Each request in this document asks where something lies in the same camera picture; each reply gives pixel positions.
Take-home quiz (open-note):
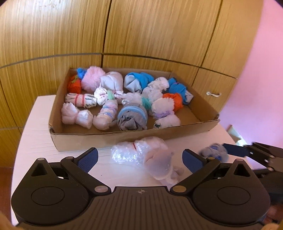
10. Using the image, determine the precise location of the translucent white sock bundle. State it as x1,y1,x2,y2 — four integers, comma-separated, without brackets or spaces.
111,137,184,186

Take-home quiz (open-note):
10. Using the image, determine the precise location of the white pastel striped sock bundle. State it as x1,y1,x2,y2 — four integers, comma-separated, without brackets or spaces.
93,100,118,131

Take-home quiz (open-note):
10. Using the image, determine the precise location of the light pink knit sock roll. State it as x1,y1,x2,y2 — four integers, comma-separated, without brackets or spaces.
101,71,123,91

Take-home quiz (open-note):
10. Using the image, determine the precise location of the blue sock with pink band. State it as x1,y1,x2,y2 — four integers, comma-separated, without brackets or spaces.
124,72,154,93

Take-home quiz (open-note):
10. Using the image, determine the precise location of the brown cardboard box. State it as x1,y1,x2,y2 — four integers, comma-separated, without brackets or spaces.
49,68,219,151

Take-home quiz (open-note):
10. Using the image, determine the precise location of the pale pink sock bundle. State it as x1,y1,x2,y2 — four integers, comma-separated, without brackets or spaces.
61,103,93,129

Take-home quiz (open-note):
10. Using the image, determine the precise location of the bright orange sock bundle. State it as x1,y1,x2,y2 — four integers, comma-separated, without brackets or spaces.
163,93,184,112

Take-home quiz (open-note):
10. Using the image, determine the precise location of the white striped sock red band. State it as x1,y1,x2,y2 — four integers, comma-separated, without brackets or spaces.
65,93,97,109

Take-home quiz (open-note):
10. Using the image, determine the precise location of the white sock purple band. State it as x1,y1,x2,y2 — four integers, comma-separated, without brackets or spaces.
151,98,181,129

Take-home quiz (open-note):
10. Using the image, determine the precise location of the grey sock blue band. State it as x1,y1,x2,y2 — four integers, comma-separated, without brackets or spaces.
117,103,148,131

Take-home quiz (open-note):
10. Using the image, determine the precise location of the white speckled sock green band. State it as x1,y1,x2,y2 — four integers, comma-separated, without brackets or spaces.
94,85,125,106

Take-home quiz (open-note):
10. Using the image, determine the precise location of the blue sock black trim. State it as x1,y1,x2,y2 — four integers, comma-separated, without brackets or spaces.
167,78,194,105

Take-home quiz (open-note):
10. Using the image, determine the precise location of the fluffy pink pompom sock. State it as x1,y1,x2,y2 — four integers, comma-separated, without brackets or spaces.
81,66,106,93

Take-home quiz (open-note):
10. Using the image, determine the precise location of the fluffy white sock teal band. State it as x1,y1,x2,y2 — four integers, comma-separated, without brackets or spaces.
121,87,163,111

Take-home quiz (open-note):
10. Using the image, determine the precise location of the small blue pompom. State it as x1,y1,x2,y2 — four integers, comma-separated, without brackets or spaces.
77,68,87,80

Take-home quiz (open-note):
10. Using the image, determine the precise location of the wooden wardrobe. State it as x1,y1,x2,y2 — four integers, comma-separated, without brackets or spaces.
1,1,263,167

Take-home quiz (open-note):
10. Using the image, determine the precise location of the metal drawer handle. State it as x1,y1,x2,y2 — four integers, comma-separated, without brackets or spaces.
206,91,222,98

